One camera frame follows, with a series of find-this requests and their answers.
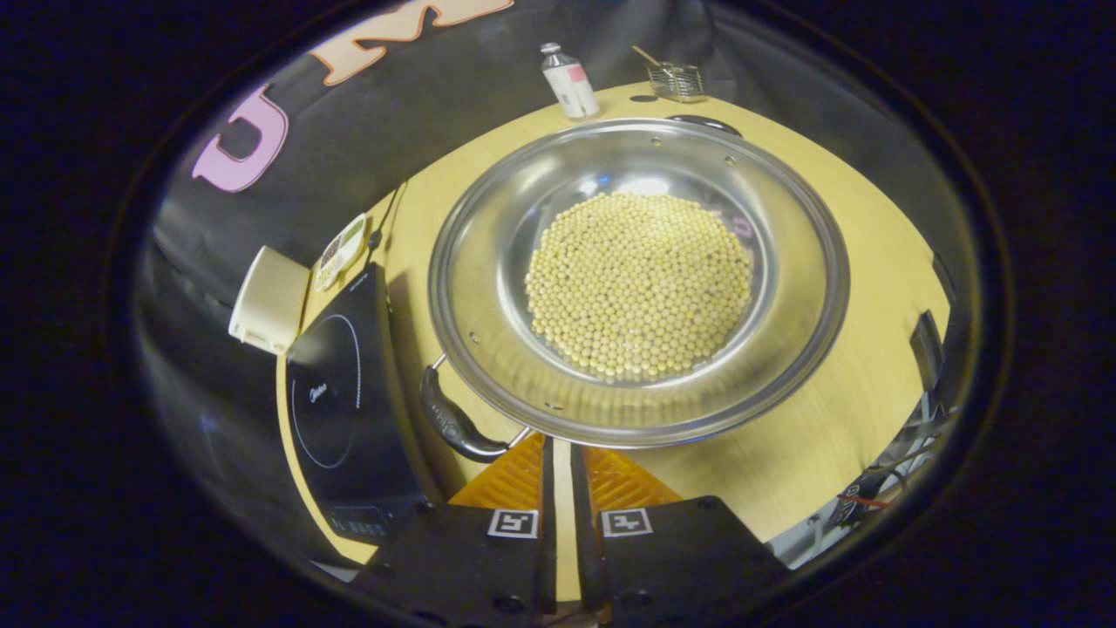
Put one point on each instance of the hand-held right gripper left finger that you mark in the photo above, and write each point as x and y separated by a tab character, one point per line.
548	541

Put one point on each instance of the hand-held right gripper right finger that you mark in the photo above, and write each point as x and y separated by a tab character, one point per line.
586	541

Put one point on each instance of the black induction cooktop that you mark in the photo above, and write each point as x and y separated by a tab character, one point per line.
349	419

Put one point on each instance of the pile of yellow soybeans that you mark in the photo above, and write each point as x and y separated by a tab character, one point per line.
641	288

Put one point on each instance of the stainless steel pot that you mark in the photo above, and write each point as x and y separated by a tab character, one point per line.
488	262

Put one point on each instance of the white divided bean dish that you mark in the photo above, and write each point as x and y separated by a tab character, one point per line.
342	251

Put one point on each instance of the black rectangular device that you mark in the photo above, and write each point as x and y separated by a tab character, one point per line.
928	349

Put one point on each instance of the small bottle with pink label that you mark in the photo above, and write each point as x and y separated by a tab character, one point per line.
571	87

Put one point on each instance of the small ribbed glass jar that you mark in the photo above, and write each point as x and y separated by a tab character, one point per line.
678	83

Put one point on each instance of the thin wooden stick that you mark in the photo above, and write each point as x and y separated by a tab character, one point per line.
645	56

